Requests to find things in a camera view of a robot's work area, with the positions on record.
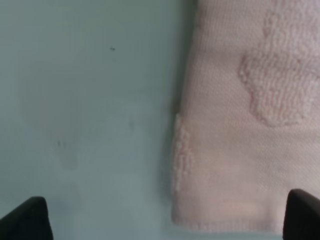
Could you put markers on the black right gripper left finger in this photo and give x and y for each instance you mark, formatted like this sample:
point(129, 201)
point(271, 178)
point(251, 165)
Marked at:
point(28, 221)

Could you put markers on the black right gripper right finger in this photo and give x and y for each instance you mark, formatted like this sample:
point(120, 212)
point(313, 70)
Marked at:
point(302, 216)

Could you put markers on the pink towel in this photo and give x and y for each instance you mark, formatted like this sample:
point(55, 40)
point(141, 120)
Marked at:
point(248, 128)

